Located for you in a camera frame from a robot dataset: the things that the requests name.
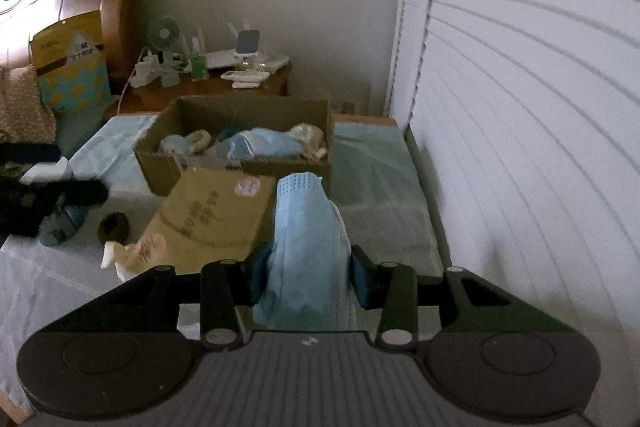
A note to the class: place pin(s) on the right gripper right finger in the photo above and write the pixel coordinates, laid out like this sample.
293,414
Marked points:
392,289

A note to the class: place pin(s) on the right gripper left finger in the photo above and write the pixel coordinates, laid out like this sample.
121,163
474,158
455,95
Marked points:
225,285

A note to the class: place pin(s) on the light blue face mask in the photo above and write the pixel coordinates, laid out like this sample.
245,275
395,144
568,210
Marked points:
308,287

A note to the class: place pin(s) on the dark brown scrunchie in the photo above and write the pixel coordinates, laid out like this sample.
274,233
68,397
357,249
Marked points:
114,228

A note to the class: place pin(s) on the clear plastic bag blue item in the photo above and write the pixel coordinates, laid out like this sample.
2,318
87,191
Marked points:
255,143

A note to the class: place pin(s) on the white scrunchie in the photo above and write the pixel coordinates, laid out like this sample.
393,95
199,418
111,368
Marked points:
198,141

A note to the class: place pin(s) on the cardboard box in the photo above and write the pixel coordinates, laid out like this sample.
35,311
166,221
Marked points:
216,209

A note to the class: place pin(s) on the white blue plush toy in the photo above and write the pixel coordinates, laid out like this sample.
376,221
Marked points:
174,145

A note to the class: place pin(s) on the white green cloth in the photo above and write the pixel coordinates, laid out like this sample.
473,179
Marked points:
311,139

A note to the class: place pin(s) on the teal sock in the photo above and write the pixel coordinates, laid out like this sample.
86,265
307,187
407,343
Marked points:
62,225

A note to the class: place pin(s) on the wooden nightstand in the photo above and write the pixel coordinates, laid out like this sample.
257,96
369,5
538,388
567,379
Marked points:
153,98

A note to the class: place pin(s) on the white remote control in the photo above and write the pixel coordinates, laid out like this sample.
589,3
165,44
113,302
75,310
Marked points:
246,76

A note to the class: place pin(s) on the green small bottle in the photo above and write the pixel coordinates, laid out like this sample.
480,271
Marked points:
199,70

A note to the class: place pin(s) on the white router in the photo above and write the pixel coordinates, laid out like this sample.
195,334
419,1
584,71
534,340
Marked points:
264,60

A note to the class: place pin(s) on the white power strip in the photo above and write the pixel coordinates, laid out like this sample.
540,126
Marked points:
146,71

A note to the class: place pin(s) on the small grey screen device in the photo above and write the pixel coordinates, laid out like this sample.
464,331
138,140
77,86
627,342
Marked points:
247,44

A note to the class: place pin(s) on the green desk fan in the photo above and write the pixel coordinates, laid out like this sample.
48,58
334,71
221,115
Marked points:
163,33

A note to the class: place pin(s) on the brown floral blanket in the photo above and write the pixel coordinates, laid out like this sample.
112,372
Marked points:
24,118

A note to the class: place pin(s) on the white louvered closet door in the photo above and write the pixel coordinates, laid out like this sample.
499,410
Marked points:
524,118

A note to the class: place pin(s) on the yellow blue snack bag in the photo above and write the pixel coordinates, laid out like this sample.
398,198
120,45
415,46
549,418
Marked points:
70,64

